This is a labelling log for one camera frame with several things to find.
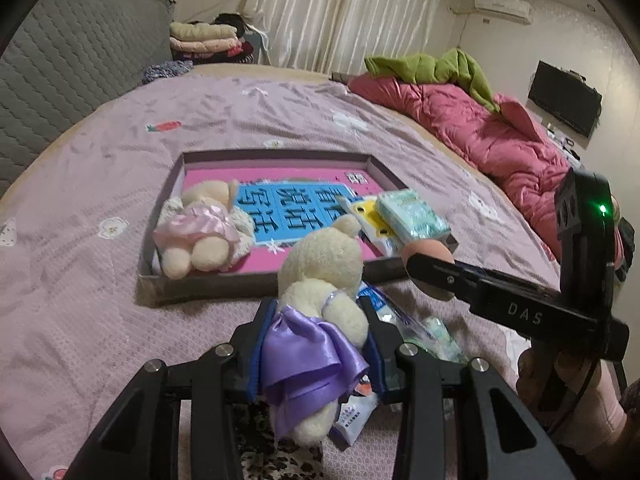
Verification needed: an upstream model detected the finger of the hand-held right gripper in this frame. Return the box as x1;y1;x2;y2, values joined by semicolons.
406;254;482;307

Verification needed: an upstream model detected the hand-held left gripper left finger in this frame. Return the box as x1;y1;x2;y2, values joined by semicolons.
80;299;278;480

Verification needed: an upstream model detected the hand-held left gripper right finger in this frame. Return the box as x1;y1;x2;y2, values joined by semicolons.
357;296;577;480

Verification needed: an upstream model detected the peach soft ball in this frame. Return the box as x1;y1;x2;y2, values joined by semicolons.
401;239;457;302

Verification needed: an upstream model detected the green tissue pack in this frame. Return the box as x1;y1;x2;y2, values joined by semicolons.
374;188;454;252

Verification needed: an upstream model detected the blue white cartoon packet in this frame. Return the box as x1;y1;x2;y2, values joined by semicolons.
356;281;417;342

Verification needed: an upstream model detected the green sponge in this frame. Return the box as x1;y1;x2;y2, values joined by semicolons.
414;316;469;364

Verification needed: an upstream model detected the dark grey cardboard box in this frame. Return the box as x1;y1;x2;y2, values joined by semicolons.
136;149;459;309

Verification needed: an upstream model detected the yellow cartoon wipes packet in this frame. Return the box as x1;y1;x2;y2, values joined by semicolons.
344;195;407;257

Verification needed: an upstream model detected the leopard print scrunchie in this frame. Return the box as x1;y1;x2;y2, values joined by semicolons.
239;404;324;480

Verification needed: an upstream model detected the cream plush toy purple dress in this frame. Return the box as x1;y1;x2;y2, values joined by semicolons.
261;214;372;447

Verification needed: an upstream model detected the cream plush toy pink dress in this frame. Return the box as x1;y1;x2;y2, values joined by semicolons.
151;178;242;281

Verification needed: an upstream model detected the person's right hand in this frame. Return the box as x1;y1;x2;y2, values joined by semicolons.
515;347;628;461

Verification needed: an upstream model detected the white sachet blue print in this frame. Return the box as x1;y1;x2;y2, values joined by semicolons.
331;389;379;449

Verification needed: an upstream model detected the pink red quilt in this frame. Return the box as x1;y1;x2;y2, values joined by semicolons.
346;71;627;262

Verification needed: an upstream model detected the pink picture book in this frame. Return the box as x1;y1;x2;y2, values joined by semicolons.
150;166;397;275

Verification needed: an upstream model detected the lilac printed bed sheet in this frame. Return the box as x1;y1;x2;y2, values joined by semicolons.
0;62;567;480

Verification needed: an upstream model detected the green blanket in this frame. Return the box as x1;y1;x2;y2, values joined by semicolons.
363;48;502;114

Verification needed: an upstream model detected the white air conditioner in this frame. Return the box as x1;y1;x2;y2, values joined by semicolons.
471;0;534;24

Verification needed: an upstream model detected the white curtain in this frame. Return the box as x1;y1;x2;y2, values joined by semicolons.
244;0;449;74

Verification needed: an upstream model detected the dark patterned cloth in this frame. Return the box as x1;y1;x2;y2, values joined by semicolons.
141;59;194;87

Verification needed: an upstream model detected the stack of folded clothes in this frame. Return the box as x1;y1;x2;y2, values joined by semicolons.
168;20;247;64

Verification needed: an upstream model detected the grey quilted headboard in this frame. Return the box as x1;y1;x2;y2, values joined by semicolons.
0;0;174;197

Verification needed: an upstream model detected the clutter on wall shelf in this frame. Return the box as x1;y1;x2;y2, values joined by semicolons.
544;124;582;162

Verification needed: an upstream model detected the black wall television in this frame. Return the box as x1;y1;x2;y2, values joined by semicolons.
527;59;604;139

